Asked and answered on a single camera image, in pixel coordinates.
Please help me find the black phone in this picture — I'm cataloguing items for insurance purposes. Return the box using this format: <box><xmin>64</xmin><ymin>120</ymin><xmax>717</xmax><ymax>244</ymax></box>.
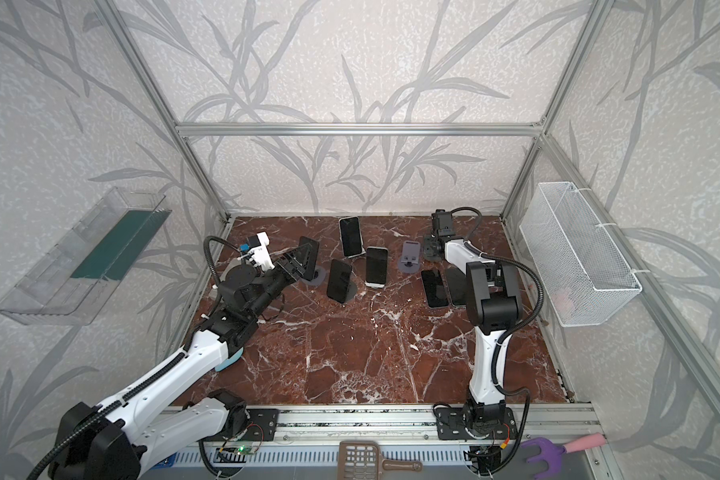
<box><xmin>298</xmin><ymin>236</ymin><xmax>320</xmax><ymax>281</ymax></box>
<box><xmin>326</xmin><ymin>259</ymin><xmax>352</xmax><ymax>304</ymax></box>

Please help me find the teal phone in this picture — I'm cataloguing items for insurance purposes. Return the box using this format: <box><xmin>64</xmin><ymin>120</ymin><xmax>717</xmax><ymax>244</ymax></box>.
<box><xmin>445</xmin><ymin>267</ymin><xmax>467</xmax><ymax>307</ymax></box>

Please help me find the purple-edged phone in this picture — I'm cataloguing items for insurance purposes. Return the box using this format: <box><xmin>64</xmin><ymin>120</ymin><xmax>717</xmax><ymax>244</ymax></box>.
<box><xmin>421</xmin><ymin>269</ymin><xmax>449</xmax><ymax>309</ymax></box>

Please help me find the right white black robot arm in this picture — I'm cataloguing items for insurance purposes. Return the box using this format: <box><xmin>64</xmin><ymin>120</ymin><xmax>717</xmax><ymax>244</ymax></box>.
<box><xmin>424</xmin><ymin>207</ymin><xmax>540</xmax><ymax>446</ymax></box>

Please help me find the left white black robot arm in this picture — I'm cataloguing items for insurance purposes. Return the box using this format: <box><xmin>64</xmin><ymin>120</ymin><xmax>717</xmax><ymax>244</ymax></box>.
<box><xmin>28</xmin><ymin>237</ymin><xmax>319</xmax><ymax>479</ymax></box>

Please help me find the grey round stand far left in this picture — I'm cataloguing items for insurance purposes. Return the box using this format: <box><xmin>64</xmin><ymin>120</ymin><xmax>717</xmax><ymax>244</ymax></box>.
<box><xmin>307</xmin><ymin>266</ymin><xmax>327</xmax><ymax>287</ymax></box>

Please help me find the purple-grey stand back right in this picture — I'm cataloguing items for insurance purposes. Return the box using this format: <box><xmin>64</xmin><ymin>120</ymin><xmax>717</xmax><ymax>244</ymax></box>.
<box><xmin>397</xmin><ymin>240</ymin><xmax>421</xmax><ymax>274</ymax></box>

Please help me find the white-edged phone at back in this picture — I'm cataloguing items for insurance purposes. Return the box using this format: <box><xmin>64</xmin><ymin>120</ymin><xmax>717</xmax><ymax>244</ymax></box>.
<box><xmin>339</xmin><ymin>217</ymin><xmax>365</xmax><ymax>258</ymax></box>

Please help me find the teal-edged phone on white stand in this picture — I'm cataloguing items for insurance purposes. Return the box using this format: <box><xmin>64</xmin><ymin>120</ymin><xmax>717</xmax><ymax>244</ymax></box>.
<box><xmin>365</xmin><ymin>247</ymin><xmax>388</xmax><ymax>288</ymax></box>

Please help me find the light blue plastic trowel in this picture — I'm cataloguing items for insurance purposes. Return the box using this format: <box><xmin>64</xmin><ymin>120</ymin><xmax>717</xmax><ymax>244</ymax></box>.
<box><xmin>214</xmin><ymin>347</ymin><xmax>244</xmax><ymax>372</ymax></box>

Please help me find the blue black tool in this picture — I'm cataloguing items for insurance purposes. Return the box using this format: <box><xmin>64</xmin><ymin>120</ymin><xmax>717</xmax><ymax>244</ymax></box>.
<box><xmin>152</xmin><ymin>453</ymin><xmax>177</xmax><ymax>470</ymax></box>

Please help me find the brown plastic scoop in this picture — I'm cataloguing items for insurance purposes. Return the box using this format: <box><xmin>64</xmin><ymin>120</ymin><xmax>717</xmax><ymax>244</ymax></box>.
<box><xmin>337</xmin><ymin>441</ymin><xmax>423</xmax><ymax>480</ymax></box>

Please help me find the purple pink toy rake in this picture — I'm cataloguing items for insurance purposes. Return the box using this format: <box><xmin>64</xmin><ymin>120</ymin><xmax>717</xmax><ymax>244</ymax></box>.
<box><xmin>520</xmin><ymin>433</ymin><xmax>607</xmax><ymax>480</ymax></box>

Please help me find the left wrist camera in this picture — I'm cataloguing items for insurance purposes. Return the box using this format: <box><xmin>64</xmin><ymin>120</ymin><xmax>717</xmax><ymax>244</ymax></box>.
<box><xmin>239</xmin><ymin>232</ymin><xmax>274</xmax><ymax>272</ymax></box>

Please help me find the white wire mesh basket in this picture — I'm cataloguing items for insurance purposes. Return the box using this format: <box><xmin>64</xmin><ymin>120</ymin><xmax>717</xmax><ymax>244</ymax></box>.
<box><xmin>520</xmin><ymin>182</ymin><xmax>642</xmax><ymax>327</ymax></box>

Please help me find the clear plastic wall bin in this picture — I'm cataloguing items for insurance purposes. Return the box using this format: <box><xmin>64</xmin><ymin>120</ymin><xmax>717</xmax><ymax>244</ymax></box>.
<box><xmin>0</xmin><ymin>187</ymin><xmax>171</xmax><ymax>326</ymax></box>

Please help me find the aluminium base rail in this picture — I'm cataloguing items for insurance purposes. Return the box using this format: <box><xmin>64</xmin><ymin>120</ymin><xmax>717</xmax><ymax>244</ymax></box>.
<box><xmin>152</xmin><ymin>404</ymin><xmax>602</xmax><ymax>471</ymax></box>

